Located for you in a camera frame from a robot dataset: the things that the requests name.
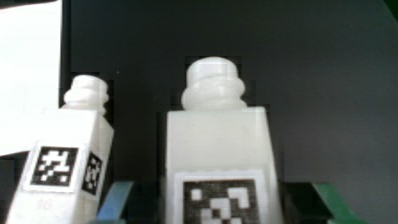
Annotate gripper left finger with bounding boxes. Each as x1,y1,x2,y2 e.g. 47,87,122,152
94,181,133,224

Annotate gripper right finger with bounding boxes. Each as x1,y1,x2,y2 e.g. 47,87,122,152
314,183,369,224

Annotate white leg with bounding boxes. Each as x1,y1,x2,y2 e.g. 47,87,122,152
165,57,284,224
5,75,113,224

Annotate white square tabletop part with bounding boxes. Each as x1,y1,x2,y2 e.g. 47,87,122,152
0,0,62,156

